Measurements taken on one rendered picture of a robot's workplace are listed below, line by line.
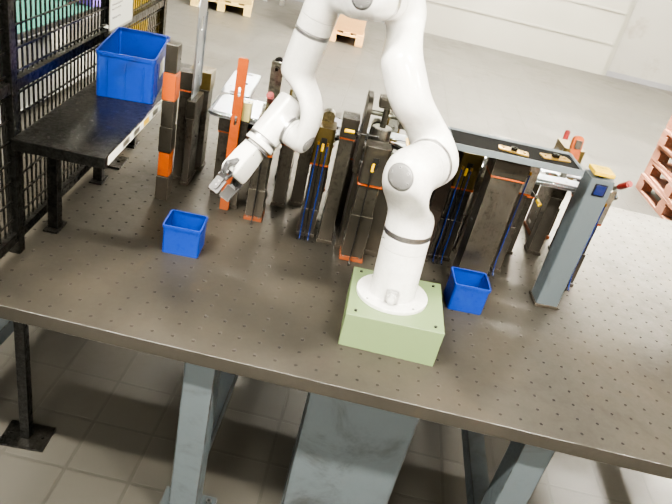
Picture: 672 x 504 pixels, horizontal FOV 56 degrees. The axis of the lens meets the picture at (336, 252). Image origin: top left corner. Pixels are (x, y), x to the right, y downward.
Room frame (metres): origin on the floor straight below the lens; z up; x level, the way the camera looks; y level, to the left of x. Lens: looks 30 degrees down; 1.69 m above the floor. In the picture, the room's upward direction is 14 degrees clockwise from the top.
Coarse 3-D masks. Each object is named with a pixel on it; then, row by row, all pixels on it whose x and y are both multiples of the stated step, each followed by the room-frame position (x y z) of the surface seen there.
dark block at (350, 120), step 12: (348, 120) 1.78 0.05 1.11; (348, 144) 1.78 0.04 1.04; (336, 156) 1.78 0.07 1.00; (348, 156) 1.78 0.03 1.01; (336, 168) 1.78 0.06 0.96; (336, 180) 1.78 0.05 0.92; (336, 192) 1.78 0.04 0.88; (336, 204) 1.78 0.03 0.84; (324, 216) 1.78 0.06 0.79; (324, 228) 1.78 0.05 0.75; (324, 240) 1.78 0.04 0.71
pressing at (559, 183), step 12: (228, 96) 2.08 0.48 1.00; (216, 108) 1.93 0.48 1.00; (228, 108) 1.96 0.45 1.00; (252, 108) 2.01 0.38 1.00; (252, 120) 1.90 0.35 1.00; (336, 120) 2.10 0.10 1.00; (396, 144) 1.99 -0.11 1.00; (540, 180) 1.98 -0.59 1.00; (552, 180) 2.02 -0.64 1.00; (564, 180) 2.05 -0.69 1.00
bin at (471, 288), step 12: (456, 276) 1.66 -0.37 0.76; (468, 276) 1.66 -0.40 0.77; (480, 276) 1.67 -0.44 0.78; (456, 288) 1.57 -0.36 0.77; (468, 288) 1.57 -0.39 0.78; (480, 288) 1.57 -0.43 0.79; (456, 300) 1.57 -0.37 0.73; (468, 300) 1.57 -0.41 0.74; (480, 300) 1.58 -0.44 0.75; (468, 312) 1.57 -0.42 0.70; (480, 312) 1.58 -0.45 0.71
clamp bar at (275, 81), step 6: (276, 60) 1.87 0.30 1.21; (282, 60) 1.87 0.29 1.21; (276, 66) 1.83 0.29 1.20; (270, 72) 1.84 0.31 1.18; (276, 72) 1.84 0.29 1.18; (270, 78) 1.84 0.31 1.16; (276, 78) 1.84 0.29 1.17; (282, 78) 1.86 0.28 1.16; (270, 84) 1.84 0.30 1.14; (276, 84) 1.84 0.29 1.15; (270, 90) 1.85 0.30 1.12; (276, 90) 1.85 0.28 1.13; (276, 96) 1.85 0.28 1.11
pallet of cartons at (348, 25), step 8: (344, 16) 8.12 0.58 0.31; (336, 24) 8.12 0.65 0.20; (344, 24) 8.12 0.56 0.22; (352, 24) 8.13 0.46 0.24; (360, 24) 8.14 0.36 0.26; (336, 32) 8.08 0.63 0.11; (344, 32) 8.09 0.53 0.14; (352, 32) 8.13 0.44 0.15; (360, 32) 8.14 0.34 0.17; (360, 40) 8.11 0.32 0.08
